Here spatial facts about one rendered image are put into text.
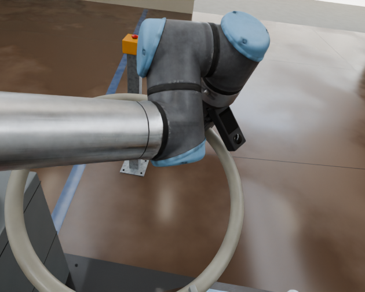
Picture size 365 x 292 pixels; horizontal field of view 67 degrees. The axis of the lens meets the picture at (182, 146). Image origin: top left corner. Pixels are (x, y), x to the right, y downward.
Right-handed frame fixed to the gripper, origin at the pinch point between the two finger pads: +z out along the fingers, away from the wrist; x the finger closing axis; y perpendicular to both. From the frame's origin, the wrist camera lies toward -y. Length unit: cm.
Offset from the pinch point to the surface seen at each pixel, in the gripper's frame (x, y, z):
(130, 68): -49, 76, 70
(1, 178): 42, 47, 46
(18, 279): 59, 16, 60
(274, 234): -64, -67, 120
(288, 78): -314, 18, 200
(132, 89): -48, 69, 83
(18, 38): -85, 337, 266
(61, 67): -84, 229, 227
